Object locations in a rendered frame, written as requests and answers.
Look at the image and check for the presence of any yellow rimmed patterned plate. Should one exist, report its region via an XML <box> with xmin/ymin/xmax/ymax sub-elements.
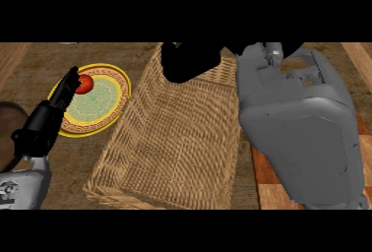
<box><xmin>46</xmin><ymin>62</ymin><xmax>135</xmax><ymax>139</ymax></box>

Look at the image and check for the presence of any tan wicker basket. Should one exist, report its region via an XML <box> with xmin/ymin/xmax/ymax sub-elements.
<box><xmin>82</xmin><ymin>43</ymin><xmax>244</xmax><ymax>211</ymax></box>

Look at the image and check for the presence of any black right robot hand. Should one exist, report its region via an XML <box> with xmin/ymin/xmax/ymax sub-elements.
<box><xmin>160</xmin><ymin>41</ymin><xmax>306</xmax><ymax>85</ymax></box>

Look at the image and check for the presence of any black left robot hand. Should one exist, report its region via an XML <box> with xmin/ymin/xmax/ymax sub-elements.
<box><xmin>11</xmin><ymin>66</ymin><xmax>83</xmax><ymax>158</ymax></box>

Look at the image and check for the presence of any reddish wooden cutting board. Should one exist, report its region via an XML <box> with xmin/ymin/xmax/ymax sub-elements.
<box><xmin>250</xmin><ymin>112</ymin><xmax>372</xmax><ymax>211</ymax></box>

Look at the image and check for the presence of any brown woven placemat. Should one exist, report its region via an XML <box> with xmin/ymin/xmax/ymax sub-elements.
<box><xmin>0</xmin><ymin>41</ymin><xmax>372</xmax><ymax>211</ymax></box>

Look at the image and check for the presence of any red tomato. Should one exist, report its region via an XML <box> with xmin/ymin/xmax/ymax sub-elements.
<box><xmin>74</xmin><ymin>73</ymin><xmax>96</xmax><ymax>95</ymax></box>

